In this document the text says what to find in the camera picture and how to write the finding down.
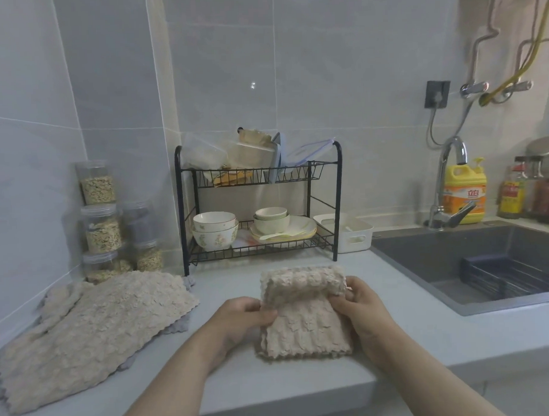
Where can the clear lid blue rim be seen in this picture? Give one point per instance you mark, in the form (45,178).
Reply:
(308,152)

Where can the cream bowl green rim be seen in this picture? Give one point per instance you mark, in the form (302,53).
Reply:
(271,226)

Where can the grey corrugated pipe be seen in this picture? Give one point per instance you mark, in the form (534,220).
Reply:
(474,59)
(519,60)

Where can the person's left hand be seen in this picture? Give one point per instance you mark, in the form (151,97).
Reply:
(233,324)

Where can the person's right forearm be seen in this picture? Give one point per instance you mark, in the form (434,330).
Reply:
(429,384)

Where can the grey kitchen sink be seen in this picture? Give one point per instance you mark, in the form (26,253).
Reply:
(415,259)

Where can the sauce bottle yellow label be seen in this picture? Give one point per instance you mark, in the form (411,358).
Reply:
(511,197)

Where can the chrome kitchen faucet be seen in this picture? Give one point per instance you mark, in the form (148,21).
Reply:
(459,147)

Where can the pale yellow plate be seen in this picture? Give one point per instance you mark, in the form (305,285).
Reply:
(309,236)

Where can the cream plate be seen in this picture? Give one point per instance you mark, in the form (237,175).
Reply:
(304,227)

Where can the white plastic basket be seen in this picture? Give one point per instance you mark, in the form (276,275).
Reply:
(354,243)

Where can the stainless steel pot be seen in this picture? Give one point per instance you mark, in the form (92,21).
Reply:
(544,149)

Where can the white bowl red rim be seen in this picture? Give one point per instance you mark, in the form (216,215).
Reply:
(214,220)

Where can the grey blue container lid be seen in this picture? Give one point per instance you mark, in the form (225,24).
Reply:
(276,158)

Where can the dark blue sink rack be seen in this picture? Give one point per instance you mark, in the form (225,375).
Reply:
(483,263)

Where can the yellow detergent bottle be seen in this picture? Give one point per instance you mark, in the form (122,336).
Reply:
(465,194)

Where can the black wall socket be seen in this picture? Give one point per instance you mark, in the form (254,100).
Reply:
(436,93)

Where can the person's left forearm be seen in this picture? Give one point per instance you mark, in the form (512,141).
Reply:
(168,393)

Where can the beige fluffy towel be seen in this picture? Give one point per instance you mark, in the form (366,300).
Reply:
(94,333)
(301,321)

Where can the person's right hand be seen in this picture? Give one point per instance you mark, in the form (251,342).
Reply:
(368,314)

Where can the chrome water valve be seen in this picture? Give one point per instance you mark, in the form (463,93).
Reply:
(474,89)
(519,86)

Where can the small cream bowl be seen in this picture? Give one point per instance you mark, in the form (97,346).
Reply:
(270,213)

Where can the cream plastic spoon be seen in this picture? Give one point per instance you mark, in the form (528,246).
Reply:
(268,237)

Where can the white floral bowl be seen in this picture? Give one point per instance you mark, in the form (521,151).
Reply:
(215,240)

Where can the clear empty jar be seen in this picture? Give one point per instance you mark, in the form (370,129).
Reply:
(138,224)

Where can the white red printed mat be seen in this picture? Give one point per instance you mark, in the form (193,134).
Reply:
(243,242)

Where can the yellow orange cloth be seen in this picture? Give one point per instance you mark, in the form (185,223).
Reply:
(230,178)

